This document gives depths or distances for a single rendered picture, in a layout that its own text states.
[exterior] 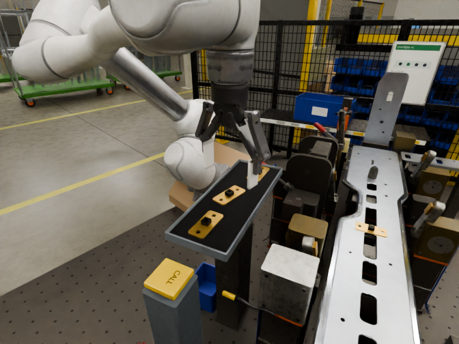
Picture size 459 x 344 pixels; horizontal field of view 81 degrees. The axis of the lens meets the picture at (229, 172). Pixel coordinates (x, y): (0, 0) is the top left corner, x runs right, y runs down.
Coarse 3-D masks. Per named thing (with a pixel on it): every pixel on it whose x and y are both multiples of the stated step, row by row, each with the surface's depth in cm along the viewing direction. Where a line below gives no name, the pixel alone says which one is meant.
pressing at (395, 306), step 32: (352, 160) 118; (384, 160) 118; (384, 192) 95; (352, 224) 80; (384, 224) 80; (352, 256) 69; (384, 256) 69; (352, 288) 61; (384, 288) 61; (320, 320) 54; (352, 320) 54; (384, 320) 54; (416, 320) 54
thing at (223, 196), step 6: (234, 186) 68; (222, 192) 66; (228, 192) 64; (234, 192) 66; (240, 192) 66; (216, 198) 64; (222, 198) 64; (228, 198) 64; (234, 198) 64; (222, 204) 62
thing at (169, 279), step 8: (160, 264) 47; (168, 264) 46; (176, 264) 46; (160, 272) 45; (168, 272) 45; (176, 272) 45; (184, 272) 45; (192, 272) 45; (152, 280) 44; (160, 280) 44; (168, 280) 44; (176, 280) 44; (184, 280) 44; (152, 288) 43; (160, 288) 42; (168, 288) 42; (176, 288) 42; (168, 296) 42; (176, 296) 42
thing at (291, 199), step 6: (288, 198) 75; (294, 198) 75; (300, 198) 75; (288, 204) 72; (294, 204) 72; (300, 204) 72; (282, 210) 74; (288, 210) 73; (294, 210) 72; (300, 210) 72; (282, 216) 75; (288, 216) 74; (282, 222) 76; (288, 222) 75; (282, 228) 77; (282, 234) 78; (282, 240) 79
